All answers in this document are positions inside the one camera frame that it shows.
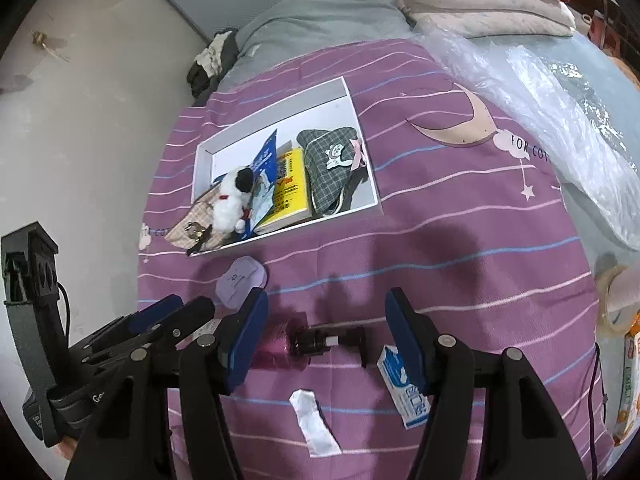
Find beige plaid pouch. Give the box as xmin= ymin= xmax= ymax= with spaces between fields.
xmin=165 ymin=185 xmax=226 ymax=251

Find white black plush dog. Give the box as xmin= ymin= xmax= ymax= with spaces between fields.
xmin=209 ymin=167 xmax=255 ymax=233

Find black cable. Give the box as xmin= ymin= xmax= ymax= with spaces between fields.
xmin=589 ymin=342 xmax=610 ymax=478

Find small blue white box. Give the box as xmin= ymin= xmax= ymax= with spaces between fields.
xmin=376 ymin=344 xmax=431 ymax=430

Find grey blanket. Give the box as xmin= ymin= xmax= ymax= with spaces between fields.
xmin=220 ymin=0 xmax=416 ymax=93

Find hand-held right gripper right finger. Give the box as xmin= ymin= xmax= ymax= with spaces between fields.
xmin=384 ymin=287 xmax=588 ymax=480

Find white paper packet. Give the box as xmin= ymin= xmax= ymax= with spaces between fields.
xmin=289 ymin=389 xmax=342 ymax=457

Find green plaid pouch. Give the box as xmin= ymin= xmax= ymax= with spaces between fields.
xmin=296 ymin=126 xmax=371 ymax=217

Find light blue bedsheet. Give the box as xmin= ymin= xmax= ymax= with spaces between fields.
xmin=450 ymin=30 xmax=640 ymax=271

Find clear tape roll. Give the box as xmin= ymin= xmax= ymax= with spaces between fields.
xmin=595 ymin=264 xmax=640 ymax=333

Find purple striped blanket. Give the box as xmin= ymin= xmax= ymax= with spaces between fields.
xmin=137 ymin=39 xmax=618 ymax=480

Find yellow box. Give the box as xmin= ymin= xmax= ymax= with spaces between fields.
xmin=256 ymin=147 xmax=315 ymax=235

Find orange white wipes pack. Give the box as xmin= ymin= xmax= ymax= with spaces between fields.
xmin=612 ymin=310 xmax=640 ymax=446

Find brass wall hook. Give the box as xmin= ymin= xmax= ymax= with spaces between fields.
xmin=31 ymin=30 xmax=71 ymax=63

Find dark keychain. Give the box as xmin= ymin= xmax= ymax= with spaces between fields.
xmin=184 ymin=221 xmax=213 ymax=257

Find dark crumpled clothes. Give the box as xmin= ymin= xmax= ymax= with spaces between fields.
xmin=186 ymin=28 xmax=241 ymax=98

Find light blue printed packet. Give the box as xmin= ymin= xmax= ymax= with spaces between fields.
xmin=245 ymin=177 xmax=277 ymax=235

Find lilac plastic case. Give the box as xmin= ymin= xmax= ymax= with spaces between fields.
xmin=215 ymin=256 xmax=267 ymax=308

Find clear plastic sheet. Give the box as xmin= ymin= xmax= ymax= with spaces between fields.
xmin=415 ymin=25 xmax=640 ymax=251

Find dark blue printed booklet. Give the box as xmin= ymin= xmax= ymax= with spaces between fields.
xmin=248 ymin=129 xmax=279 ymax=191

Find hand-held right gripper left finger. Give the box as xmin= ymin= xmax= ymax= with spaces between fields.
xmin=65 ymin=287 xmax=269 ymax=480

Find pink pump bottle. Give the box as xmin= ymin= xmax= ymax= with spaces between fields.
xmin=252 ymin=311 xmax=368 ymax=370

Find white shallow cardboard box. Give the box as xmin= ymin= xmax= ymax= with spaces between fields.
xmin=191 ymin=76 xmax=383 ymax=258

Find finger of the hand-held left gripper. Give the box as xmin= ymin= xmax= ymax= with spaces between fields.
xmin=82 ymin=296 xmax=217 ymax=366
xmin=67 ymin=294 xmax=184 ymax=356

